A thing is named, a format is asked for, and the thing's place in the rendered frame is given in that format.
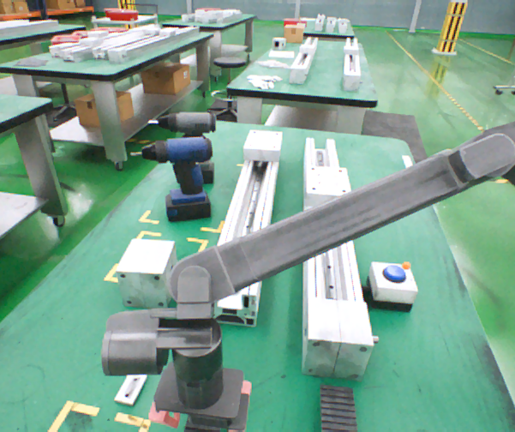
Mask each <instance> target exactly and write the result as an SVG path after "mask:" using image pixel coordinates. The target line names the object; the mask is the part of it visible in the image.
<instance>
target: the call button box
mask: <svg viewBox="0 0 515 432"><path fill-rule="evenodd" d="M388 266H398V267H401V268H402V264H394V263H385V262H376V261H372V264H371V268H370V270H369V274H368V279H366V285H367V286H364V285H362V286H361V289H362V294H369V297H370V302H371V306H372V308H375V309H391V310H399V311H408V312H410V309H412V307H413V303H414V301H415V298H416V294H417V293H418V290H417V288H416V282H415V280H414V278H413V275H412V273H411V270H410V269H409V270H404V269H403V268H402V269H403V270H404V272H405V276H404V278H403V279H401V280H395V279H390V278H389V277H387V276H386V275H385V273H384V271H385V268H387V267H388Z"/></svg>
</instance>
